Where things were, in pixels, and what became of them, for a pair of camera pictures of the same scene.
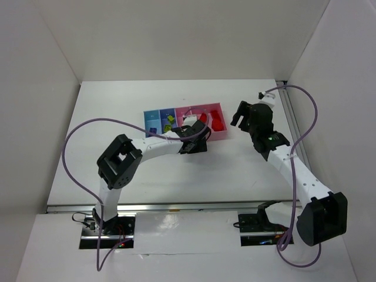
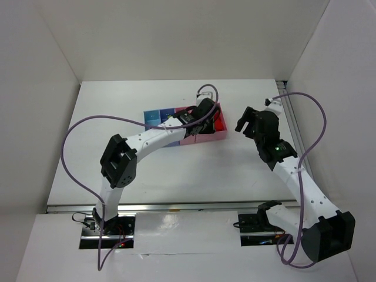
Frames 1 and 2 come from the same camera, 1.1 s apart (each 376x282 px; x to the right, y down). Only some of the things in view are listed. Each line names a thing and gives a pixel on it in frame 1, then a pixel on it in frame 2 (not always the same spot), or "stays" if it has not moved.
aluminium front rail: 90,208 stays
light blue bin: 152,120 stays
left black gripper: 200,129 to 210,118
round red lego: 218,123 stays
